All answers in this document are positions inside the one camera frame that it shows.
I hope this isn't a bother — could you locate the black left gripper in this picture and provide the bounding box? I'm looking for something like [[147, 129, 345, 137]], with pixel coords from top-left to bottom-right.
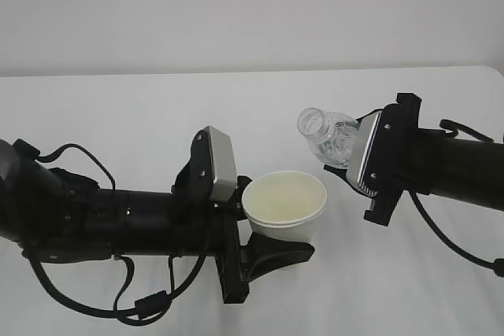
[[172, 130, 315, 304]]

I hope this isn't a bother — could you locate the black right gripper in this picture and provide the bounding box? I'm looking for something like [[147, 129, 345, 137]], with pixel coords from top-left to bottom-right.
[[323, 93, 429, 226]]

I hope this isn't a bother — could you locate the clear plastic water bottle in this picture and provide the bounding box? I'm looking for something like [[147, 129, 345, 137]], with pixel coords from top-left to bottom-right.
[[297, 108, 359, 169]]

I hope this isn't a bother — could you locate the white paper cup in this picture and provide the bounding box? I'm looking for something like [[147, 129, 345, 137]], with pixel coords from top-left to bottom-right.
[[241, 171, 328, 243]]

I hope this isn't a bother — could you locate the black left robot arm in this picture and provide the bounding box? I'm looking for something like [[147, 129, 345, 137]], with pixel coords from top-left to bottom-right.
[[1, 126, 314, 304]]

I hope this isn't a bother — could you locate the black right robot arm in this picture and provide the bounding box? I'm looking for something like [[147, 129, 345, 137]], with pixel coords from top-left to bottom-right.
[[324, 93, 503, 226]]

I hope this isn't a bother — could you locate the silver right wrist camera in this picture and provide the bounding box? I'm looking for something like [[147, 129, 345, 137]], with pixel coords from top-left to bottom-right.
[[346, 110, 381, 198]]

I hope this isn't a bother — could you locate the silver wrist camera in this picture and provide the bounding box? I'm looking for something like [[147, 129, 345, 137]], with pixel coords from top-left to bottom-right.
[[205, 125, 237, 202], [346, 110, 381, 198]]

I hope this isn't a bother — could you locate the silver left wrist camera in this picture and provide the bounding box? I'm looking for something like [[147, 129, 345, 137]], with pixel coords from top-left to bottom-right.
[[205, 125, 237, 202]]

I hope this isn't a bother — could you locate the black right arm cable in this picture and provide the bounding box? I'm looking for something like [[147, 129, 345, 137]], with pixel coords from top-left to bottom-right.
[[409, 118, 504, 280]]

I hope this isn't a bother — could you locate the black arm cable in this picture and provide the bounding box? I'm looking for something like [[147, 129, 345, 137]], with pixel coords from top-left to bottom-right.
[[21, 142, 209, 316], [409, 118, 504, 280]]

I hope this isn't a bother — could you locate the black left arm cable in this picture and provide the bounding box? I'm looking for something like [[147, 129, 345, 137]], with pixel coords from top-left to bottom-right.
[[21, 142, 209, 316]]

